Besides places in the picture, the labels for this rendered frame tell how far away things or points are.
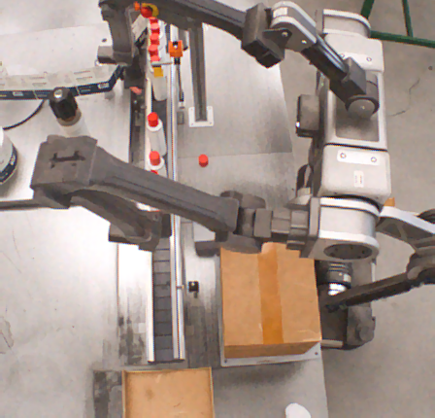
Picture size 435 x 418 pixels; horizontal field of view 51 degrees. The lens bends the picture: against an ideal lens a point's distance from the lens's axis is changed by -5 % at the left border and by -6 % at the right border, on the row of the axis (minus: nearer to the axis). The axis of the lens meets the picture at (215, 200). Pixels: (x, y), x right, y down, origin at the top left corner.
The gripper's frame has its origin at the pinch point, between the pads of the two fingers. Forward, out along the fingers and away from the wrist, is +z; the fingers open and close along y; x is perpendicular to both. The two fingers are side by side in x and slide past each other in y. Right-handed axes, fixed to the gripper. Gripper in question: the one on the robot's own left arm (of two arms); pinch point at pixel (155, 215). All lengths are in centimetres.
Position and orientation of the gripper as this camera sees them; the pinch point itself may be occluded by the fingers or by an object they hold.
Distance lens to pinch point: 136.0
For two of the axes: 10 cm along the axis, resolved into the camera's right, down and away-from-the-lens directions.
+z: -0.2, -2.7, 9.6
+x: 0.5, 9.6, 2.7
